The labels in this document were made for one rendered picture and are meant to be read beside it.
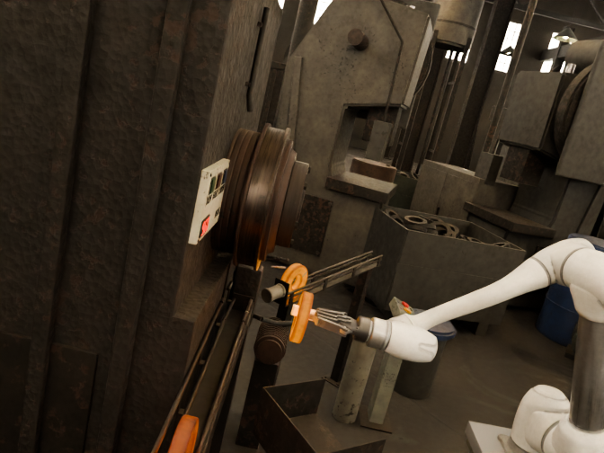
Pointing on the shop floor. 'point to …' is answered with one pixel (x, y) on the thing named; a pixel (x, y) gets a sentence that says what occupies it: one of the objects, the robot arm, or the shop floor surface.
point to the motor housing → (262, 376)
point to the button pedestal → (379, 415)
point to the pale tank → (463, 13)
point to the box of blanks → (437, 262)
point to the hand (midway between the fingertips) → (303, 312)
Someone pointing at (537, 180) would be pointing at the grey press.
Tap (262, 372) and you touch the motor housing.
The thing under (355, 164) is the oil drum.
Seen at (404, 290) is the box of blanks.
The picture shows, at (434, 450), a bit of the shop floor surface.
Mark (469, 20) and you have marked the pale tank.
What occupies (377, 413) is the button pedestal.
